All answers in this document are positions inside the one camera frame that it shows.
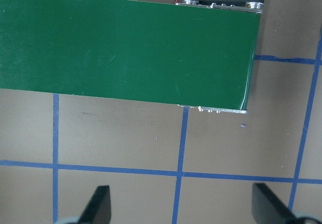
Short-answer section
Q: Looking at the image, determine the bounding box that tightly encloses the green belt conveyor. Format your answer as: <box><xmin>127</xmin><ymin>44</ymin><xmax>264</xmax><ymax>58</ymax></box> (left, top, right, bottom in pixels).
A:
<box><xmin>0</xmin><ymin>0</ymin><xmax>266</xmax><ymax>115</ymax></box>

